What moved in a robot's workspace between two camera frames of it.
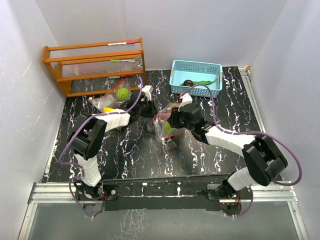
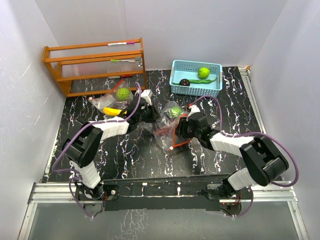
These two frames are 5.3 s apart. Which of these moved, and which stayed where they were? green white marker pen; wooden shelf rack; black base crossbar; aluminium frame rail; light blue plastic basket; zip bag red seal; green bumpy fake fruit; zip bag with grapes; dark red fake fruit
Moved: green bumpy fake fruit; zip bag red seal; dark red fake fruit
Stayed: black base crossbar; aluminium frame rail; light blue plastic basket; green white marker pen; zip bag with grapes; wooden shelf rack
